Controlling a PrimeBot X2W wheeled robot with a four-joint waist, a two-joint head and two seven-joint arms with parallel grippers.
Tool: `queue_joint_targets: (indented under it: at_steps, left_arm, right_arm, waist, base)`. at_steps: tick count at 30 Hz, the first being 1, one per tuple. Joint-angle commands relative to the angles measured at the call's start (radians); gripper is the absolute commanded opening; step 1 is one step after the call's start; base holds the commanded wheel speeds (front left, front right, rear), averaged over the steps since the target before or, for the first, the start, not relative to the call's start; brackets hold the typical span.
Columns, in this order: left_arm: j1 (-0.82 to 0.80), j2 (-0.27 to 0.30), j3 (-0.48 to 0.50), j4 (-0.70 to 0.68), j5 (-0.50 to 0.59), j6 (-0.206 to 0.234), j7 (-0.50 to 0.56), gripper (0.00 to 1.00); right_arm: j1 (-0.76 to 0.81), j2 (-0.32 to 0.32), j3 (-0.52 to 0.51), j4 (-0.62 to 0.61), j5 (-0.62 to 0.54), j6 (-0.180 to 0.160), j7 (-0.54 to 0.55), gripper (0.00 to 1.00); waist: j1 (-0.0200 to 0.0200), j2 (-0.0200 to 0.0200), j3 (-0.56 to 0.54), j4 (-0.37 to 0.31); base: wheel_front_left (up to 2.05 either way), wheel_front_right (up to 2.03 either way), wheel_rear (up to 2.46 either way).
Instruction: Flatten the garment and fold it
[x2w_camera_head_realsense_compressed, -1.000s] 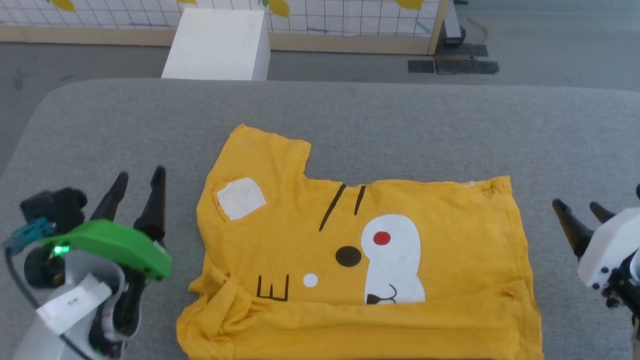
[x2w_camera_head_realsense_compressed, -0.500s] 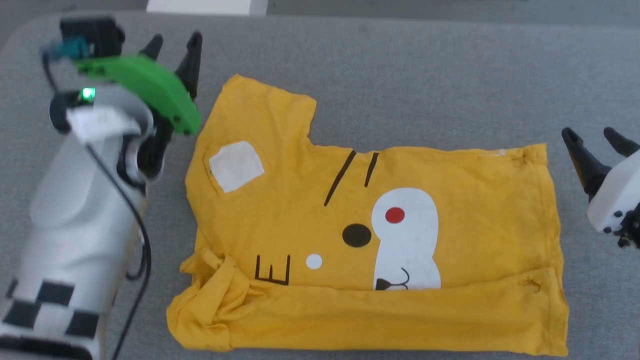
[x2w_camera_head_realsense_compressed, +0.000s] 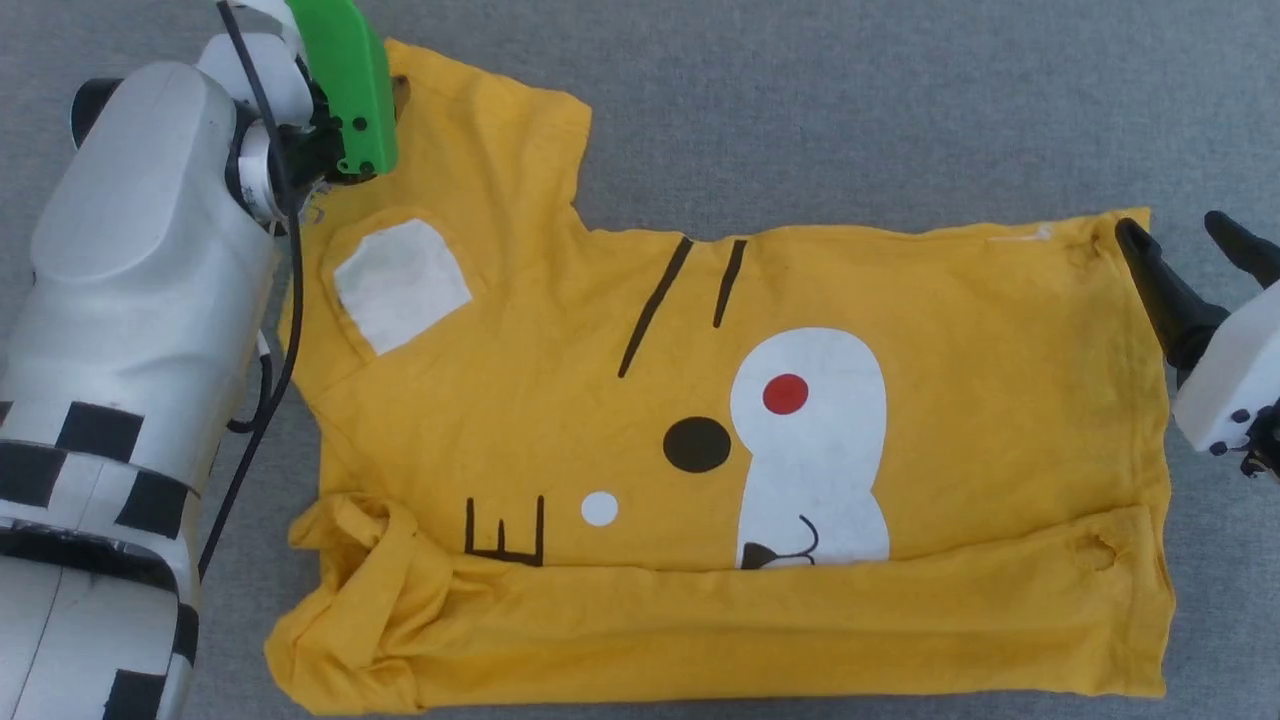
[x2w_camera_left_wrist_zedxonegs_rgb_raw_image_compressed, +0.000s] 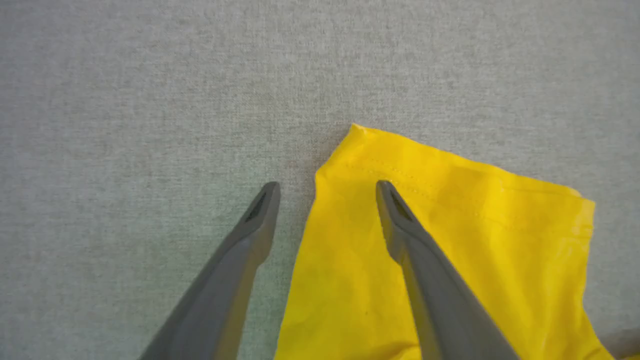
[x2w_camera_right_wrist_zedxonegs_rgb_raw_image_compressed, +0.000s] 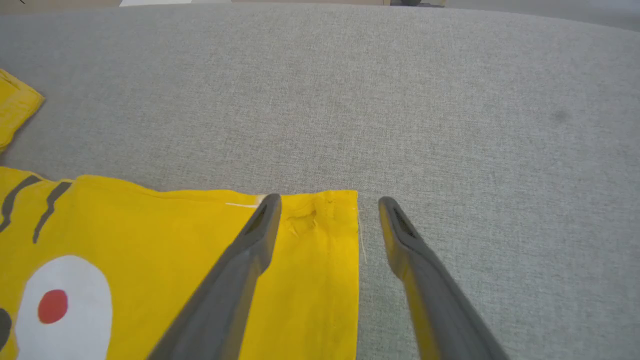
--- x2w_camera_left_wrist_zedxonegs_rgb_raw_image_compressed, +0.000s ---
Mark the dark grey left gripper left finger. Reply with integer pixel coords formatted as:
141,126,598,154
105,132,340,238
138,181,282,360

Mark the yellow garment with grey print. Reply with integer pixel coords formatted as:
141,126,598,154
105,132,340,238
274,123,616,360

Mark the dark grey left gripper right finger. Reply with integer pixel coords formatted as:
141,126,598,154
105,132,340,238
375,180,521,360

